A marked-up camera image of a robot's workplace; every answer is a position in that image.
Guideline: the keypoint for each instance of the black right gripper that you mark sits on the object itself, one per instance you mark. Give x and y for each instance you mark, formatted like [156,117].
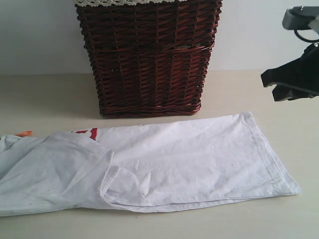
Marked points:
[302,76]

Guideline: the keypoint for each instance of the white t-shirt red lettering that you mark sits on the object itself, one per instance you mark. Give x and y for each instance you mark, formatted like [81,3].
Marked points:
[164,167]

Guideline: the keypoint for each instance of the dark red wicker basket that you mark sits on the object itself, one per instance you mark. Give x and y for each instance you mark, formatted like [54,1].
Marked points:
[150,60]

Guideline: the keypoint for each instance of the beige lace basket liner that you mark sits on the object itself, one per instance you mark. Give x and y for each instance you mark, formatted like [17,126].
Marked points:
[95,3]

